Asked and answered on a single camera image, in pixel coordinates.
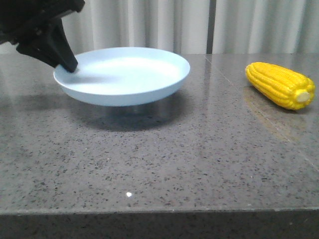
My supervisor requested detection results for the yellow corn cob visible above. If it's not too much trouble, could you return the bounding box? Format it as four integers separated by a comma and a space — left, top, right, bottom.
245, 62, 316, 110

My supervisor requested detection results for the white pleated curtain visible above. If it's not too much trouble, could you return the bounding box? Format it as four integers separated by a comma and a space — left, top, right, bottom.
0, 0, 319, 55

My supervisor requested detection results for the light blue round plate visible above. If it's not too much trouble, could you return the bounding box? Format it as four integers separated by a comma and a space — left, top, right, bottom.
53, 47, 190, 107

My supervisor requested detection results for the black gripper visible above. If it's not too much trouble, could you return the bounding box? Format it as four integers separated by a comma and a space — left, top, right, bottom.
0, 0, 85, 73

